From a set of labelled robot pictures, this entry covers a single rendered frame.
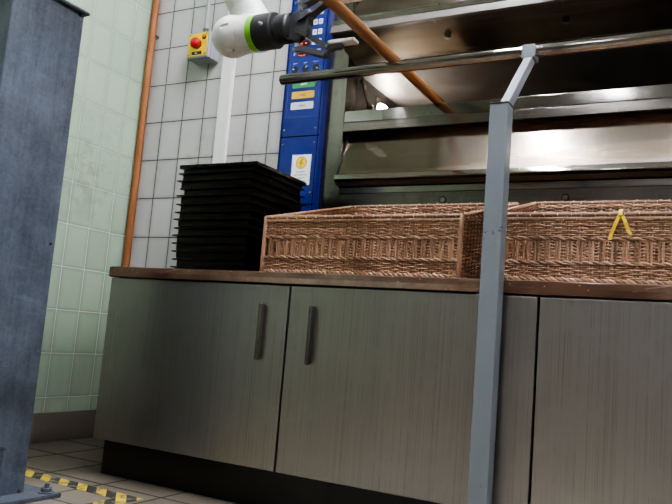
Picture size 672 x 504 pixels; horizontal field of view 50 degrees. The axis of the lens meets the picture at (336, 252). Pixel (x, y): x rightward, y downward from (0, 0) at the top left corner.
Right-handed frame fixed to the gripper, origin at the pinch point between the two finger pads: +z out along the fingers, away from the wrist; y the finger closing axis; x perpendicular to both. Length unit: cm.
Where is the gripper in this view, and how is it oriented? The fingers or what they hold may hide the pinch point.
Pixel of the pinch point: (350, 19)
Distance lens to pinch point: 183.0
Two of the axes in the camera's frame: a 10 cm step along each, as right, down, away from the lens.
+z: 8.9, 0.2, -4.6
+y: -0.8, 9.9, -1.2
